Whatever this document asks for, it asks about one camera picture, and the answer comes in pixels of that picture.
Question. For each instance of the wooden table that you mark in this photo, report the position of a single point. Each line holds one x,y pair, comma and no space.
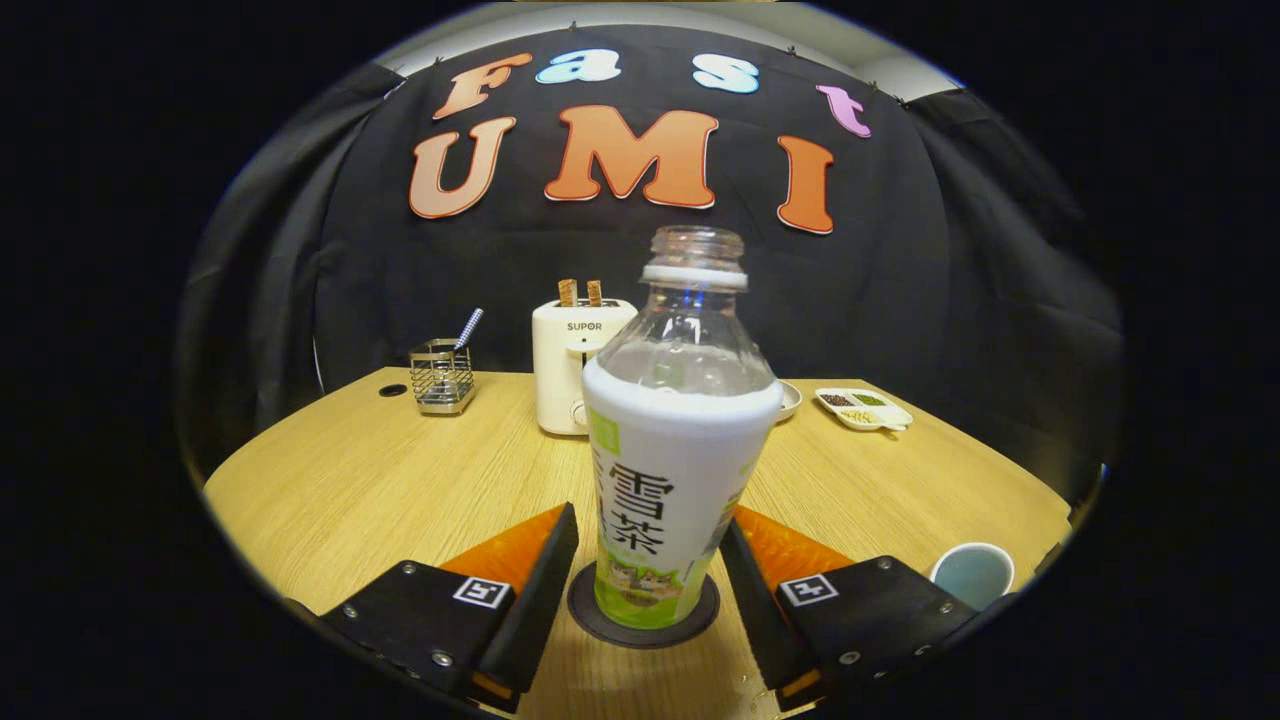
380,480

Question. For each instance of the white toaster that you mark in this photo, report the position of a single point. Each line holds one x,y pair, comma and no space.
560,380

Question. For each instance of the round plate with brown food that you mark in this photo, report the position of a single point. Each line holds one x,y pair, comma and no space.
790,400

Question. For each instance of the blue white striped straw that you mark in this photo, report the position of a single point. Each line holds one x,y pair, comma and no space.
469,328

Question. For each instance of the clear juice bottle white label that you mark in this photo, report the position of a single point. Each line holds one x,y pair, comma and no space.
670,480

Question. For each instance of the dark brown round coaster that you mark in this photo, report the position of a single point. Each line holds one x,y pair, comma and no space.
585,615

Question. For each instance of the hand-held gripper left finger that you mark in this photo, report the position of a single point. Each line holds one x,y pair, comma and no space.
540,590

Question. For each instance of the white divided dish with seeds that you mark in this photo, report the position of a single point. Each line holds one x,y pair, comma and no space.
865,408

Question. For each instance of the brown toast slice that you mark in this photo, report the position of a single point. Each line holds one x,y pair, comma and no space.
568,293
595,293

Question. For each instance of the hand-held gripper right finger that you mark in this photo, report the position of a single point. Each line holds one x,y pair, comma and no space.
760,600

